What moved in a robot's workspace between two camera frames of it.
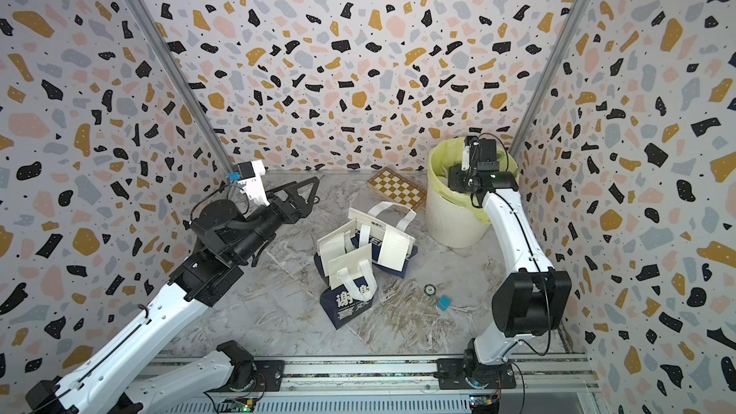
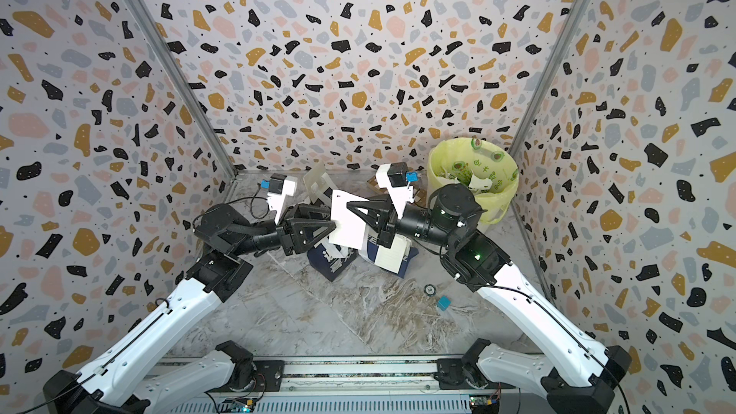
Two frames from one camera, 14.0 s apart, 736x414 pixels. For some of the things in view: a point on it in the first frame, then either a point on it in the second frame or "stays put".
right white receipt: (395, 249) stays put
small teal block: (444, 303) stays put
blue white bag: (333, 244) to (315, 186)
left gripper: (299, 211) to (292, 238)
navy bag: (353, 286) to (321, 261)
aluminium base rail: (406, 385) stays put
